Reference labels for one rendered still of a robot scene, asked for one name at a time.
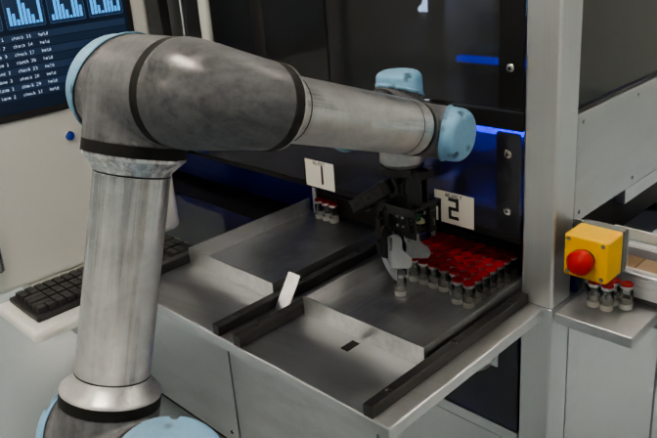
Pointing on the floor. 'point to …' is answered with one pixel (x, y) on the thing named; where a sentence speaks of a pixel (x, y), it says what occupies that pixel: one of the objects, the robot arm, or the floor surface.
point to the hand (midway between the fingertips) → (397, 269)
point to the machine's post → (549, 176)
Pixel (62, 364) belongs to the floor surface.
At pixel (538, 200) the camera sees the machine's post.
